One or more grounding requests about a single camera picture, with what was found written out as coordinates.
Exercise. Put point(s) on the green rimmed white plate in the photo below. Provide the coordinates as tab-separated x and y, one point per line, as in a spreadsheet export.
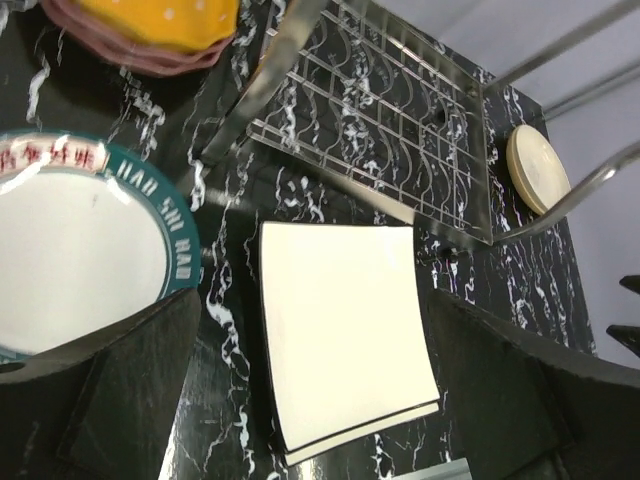
90	235

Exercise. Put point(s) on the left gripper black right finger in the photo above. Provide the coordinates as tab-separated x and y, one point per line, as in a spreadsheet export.
527	407

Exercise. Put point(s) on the pink polka dot plate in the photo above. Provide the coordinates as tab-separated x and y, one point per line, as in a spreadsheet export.
91	32
156	67

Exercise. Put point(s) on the black marble pattern mat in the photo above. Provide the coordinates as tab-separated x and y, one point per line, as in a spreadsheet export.
48	80

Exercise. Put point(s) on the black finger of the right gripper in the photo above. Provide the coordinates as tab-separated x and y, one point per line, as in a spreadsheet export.
631	282
628	336

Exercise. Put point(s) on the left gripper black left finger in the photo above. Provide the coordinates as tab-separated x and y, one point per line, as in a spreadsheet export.
101	406

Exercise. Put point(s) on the white square plate black rim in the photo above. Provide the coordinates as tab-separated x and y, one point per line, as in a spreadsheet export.
338	439

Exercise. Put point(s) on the steel two-tier dish rack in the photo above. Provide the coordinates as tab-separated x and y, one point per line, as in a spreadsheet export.
354	92

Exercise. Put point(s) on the cream round plate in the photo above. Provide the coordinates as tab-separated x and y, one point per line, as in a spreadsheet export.
535	169

